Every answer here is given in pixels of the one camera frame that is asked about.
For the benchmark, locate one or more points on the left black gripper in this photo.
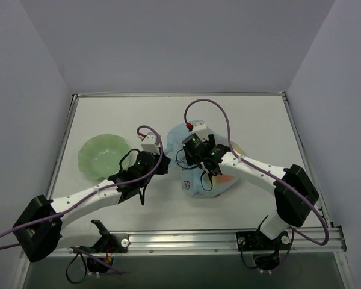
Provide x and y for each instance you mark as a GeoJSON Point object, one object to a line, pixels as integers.
{"type": "Point", "coordinates": [161, 162]}

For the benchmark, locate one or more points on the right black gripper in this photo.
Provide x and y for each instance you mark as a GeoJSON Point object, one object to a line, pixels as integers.
{"type": "Point", "coordinates": [192, 155]}

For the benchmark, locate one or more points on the blue translucent plastic bag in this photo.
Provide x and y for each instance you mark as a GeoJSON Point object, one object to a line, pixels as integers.
{"type": "Point", "coordinates": [194, 181]}

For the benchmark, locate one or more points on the orange fake peach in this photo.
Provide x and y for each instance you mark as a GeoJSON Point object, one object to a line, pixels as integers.
{"type": "Point", "coordinates": [220, 179]}

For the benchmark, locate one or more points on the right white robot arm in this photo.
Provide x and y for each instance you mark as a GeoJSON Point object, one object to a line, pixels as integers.
{"type": "Point", "coordinates": [294, 194]}

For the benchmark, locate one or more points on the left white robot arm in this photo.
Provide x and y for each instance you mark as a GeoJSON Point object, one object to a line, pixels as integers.
{"type": "Point", "coordinates": [42, 227]}

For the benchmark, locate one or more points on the green glass bowl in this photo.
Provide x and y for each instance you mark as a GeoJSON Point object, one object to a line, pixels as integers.
{"type": "Point", "coordinates": [99, 157]}

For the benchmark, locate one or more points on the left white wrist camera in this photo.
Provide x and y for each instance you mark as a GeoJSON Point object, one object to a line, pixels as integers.
{"type": "Point", "coordinates": [150, 143]}

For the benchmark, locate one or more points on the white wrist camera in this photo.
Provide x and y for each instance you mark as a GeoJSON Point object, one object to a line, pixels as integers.
{"type": "Point", "coordinates": [199, 128]}
{"type": "Point", "coordinates": [150, 143]}

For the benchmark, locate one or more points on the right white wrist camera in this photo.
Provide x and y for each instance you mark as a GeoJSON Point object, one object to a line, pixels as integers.
{"type": "Point", "coordinates": [199, 128]}

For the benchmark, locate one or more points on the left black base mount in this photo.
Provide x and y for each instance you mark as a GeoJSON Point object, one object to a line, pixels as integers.
{"type": "Point", "coordinates": [99, 259]}

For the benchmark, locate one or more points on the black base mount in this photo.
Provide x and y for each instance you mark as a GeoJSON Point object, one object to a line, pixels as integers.
{"type": "Point", "coordinates": [99, 259]}
{"type": "Point", "coordinates": [265, 251]}

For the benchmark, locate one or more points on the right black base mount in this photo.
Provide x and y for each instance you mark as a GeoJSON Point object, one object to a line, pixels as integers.
{"type": "Point", "coordinates": [265, 251]}

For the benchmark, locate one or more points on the aluminium front rail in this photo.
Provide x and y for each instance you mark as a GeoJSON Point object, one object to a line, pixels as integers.
{"type": "Point", "coordinates": [205, 242]}

